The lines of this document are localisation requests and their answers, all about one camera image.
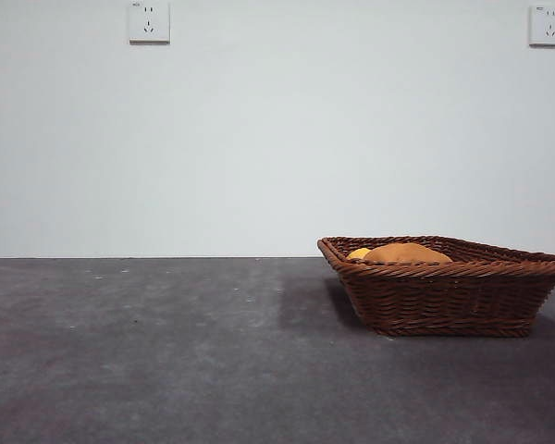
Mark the brown potato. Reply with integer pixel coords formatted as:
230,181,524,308
363,242,454,265

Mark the brown wicker basket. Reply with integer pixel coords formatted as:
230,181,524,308
316,235,555,339

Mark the white wall socket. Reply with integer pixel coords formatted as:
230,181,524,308
128,0,171,45
528,4,555,48

